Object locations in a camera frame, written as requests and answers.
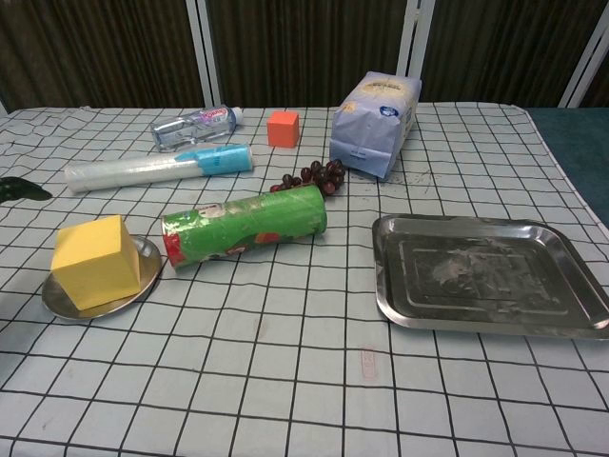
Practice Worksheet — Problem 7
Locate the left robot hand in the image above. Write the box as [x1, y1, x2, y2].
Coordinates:
[0, 176, 52, 205]

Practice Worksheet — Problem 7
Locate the yellow foam block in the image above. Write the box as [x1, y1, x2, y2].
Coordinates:
[50, 214, 144, 311]

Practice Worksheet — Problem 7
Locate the green chips can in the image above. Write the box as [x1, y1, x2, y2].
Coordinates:
[160, 184, 329, 277]

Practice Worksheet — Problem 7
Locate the white toothpaste tube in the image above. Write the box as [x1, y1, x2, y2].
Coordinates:
[64, 144, 256, 194]

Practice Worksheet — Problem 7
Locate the round metal plate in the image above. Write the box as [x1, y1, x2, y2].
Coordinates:
[41, 233, 163, 320]

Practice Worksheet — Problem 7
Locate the brown corrugated partition panel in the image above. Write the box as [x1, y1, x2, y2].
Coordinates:
[582, 45, 609, 109]
[0, 0, 206, 113]
[207, 0, 411, 109]
[421, 0, 609, 106]

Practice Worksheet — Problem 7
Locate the clear plastic water bottle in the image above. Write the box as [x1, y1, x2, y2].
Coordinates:
[150, 105, 245, 153]

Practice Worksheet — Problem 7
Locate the orange cube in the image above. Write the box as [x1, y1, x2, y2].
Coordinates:
[266, 111, 301, 148]

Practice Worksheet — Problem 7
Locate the red grape bunch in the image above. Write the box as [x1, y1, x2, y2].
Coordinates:
[269, 158, 347, 197]

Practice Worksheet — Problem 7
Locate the checkered tablecloth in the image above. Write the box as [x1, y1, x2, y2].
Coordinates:
[0, 102, 609, 457]

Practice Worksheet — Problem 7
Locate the pale blue paper bag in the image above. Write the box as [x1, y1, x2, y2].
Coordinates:
[328, 70, 422, 183]

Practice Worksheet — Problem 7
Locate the rectangular metal tray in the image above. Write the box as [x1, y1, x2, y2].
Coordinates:
[371, 213, 609, 340]

